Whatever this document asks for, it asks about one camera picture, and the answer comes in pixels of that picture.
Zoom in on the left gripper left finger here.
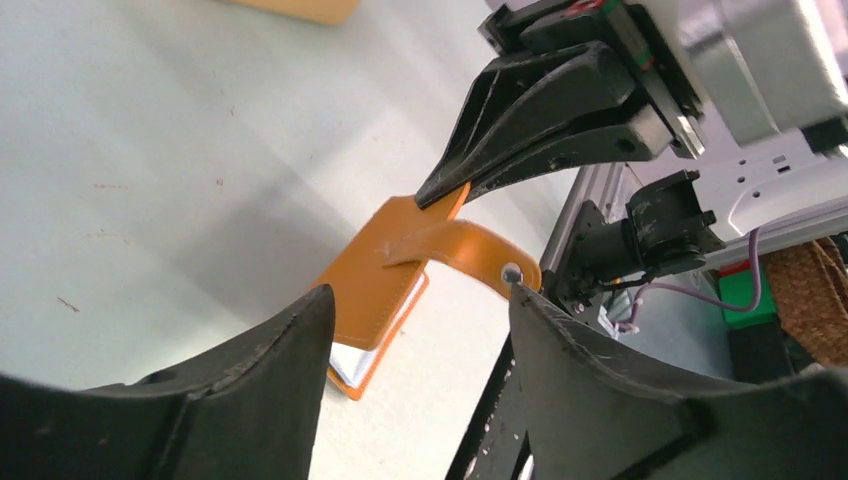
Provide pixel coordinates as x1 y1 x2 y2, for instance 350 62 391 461
1 285 335 479

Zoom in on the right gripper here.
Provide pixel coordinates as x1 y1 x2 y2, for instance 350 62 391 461
415 1 705 209

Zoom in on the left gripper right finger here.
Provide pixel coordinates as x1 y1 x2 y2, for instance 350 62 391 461
509 284 847 479

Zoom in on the orange leather card holder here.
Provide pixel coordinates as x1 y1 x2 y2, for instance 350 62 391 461
316 184 542 400

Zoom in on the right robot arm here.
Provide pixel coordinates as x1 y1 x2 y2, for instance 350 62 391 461
415 1 847 308

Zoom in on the tan oval tray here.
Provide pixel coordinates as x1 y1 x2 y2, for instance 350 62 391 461
232 0 360 26

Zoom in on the aluminium frame rail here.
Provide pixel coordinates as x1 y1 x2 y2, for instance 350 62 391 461
539 162 637 273

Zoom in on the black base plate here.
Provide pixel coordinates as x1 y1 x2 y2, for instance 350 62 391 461
445 339 535 480

